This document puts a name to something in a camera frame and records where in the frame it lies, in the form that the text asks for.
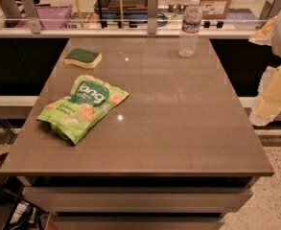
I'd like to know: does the clear plastic water bottle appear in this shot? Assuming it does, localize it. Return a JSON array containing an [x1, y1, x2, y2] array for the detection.
[[178, 0, 202, 58]]

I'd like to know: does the upper white drawer front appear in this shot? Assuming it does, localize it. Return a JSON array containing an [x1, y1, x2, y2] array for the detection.
[[23, 187, 253, 214]]

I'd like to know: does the left metal railing bracket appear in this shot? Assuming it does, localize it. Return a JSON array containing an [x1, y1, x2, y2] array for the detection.
[[20, 0, 42, 34]]

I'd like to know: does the white drawer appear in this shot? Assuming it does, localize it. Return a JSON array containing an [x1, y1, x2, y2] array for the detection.
[[53, 217, 224, 230], [23, 187, 253, 214]]

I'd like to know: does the lower white drawer front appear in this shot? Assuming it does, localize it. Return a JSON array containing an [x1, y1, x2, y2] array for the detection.
[[53, 217, 224, 230]]

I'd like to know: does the purple plastic crate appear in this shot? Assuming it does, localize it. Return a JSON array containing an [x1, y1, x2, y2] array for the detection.
[[14, 4, 74, 30]]

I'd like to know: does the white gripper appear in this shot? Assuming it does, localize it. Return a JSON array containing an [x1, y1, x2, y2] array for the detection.
[[248, 11, 281, 127]]

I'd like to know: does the middle metal railing bracket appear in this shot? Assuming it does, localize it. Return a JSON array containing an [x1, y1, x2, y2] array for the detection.
[[147, 0, 158, 35]]

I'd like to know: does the green rice chip bag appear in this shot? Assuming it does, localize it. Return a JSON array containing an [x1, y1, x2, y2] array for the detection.
[[37, 75, 129, 145]]

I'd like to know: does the green and yellow sponge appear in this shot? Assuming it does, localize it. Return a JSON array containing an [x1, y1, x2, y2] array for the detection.
[[64, 48, 102, 69]]

